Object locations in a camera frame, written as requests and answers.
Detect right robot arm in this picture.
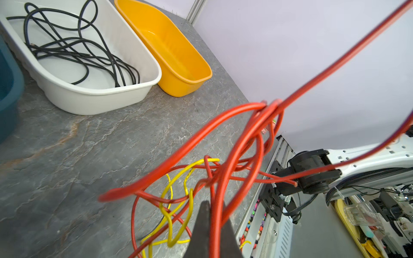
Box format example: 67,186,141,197
270,127,413,202

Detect teal plastic bin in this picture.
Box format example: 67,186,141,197
1,39,24,142

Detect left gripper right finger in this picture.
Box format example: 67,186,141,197
220,219,243,258

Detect red yellow black cables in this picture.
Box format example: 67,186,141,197
98,103,299,258

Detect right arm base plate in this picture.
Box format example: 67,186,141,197
259,160,291,223

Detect black cable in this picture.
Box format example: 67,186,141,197
6,0,141,88

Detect white plastic bin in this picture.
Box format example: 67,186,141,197
1,1,162,115

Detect red cable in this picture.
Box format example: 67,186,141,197
208,0,413,258

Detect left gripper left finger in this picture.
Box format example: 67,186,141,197
183,201,210,258

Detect yellow plastic bin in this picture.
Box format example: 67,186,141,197
115,0,213,97

